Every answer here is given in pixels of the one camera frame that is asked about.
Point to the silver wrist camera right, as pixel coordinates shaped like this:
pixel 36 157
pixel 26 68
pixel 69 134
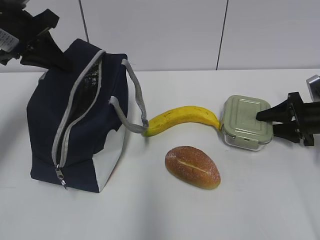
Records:
pixel 313 84

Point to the brown bread roll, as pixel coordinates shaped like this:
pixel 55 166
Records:
pixel 193 166

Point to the navy insulated lunch bag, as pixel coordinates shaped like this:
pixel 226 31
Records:
pixel 77 121

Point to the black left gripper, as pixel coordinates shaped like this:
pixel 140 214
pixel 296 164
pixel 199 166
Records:
pixel 27 37

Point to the yellow banana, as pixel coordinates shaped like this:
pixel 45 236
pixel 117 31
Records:
pixel 181 115

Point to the green lidded glass container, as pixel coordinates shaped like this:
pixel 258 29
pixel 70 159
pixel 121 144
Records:
pixel 239 125

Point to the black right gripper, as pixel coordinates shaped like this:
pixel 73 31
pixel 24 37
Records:
pixel 306 121

